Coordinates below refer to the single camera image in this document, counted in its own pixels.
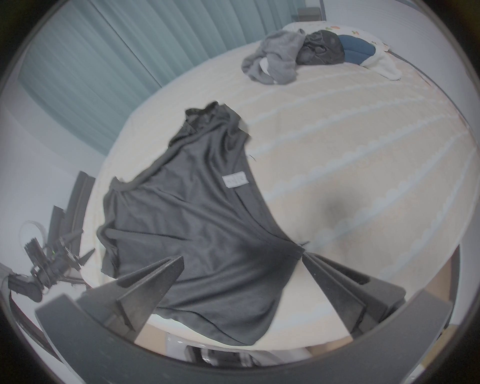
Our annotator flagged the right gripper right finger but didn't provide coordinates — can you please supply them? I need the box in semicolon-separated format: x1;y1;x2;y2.
302;252;408;335

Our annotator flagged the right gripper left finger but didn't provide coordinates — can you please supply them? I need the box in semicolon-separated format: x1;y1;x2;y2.
77;256;185;331

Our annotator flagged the black T-shirt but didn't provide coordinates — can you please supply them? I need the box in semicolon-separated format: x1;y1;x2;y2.
96;100;306;346

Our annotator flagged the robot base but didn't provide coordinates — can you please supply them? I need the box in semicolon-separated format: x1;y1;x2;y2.
165;330;312;372

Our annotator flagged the bed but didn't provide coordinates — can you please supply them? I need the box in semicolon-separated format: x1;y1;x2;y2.
80;0;475;353

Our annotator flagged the white garment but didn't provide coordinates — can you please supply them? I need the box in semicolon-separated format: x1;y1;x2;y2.
361;44;403;81

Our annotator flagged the black shiny garment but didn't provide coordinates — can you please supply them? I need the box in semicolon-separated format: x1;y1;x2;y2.
295;30;346;65

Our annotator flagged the grey garment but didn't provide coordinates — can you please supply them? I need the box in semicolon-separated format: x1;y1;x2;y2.
241;29;307;85

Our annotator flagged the white printed pillow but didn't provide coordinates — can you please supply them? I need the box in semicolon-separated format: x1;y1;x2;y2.
282;20;391;51

